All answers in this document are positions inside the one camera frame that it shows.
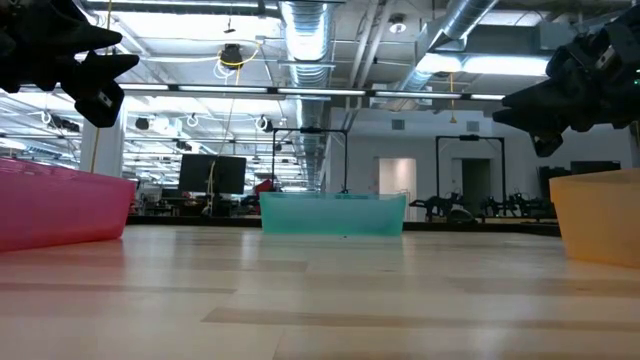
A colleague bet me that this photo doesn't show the orange translucent plastic bin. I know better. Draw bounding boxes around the orange translucent plastic bin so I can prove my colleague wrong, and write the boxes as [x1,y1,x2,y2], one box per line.
[548,167,640,270]

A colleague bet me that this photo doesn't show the black beam with light strips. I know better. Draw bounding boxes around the black beam with light strips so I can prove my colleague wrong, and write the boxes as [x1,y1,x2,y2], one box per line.
[117,82,507,104]

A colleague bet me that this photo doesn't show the red translucent plastic bin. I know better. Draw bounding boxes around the red translucent plastic bin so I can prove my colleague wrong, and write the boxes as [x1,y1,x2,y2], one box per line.
[0,157,137,253]

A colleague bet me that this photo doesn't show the teal translucent plastic bin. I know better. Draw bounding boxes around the teal translucent plastic bin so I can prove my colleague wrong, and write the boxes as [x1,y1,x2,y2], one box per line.
[258,191,408,238]

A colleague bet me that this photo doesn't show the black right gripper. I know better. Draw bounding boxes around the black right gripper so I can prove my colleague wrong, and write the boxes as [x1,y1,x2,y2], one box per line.
[492,7,640,159]

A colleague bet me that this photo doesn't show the silver upright air duct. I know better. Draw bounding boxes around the silver upright air duct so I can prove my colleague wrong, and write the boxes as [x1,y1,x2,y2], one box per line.
[278,0,335,194]

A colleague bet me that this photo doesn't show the black background monitors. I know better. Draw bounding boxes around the black background monitors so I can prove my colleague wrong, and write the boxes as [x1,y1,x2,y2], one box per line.
[536,159,622,217]

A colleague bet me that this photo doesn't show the black computer monitor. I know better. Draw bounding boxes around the black computer monitor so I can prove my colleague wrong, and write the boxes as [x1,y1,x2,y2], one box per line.
[177,153,248,196]

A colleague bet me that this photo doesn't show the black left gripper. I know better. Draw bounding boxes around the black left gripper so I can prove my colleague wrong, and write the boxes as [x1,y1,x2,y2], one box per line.
[0,0,140,129]

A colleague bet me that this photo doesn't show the black frame stand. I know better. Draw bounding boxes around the black frame stand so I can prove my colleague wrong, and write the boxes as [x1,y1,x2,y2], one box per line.
[434,133,507,222]
[271,127,351,195]

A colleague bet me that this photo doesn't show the black hanging camera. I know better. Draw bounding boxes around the black hanging camera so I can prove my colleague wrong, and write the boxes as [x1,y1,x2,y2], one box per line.
[218,42,245,71]

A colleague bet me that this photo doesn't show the silver slanted air duct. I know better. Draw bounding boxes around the silver slanted air duct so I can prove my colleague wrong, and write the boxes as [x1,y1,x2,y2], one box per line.
[387,0,501,114]

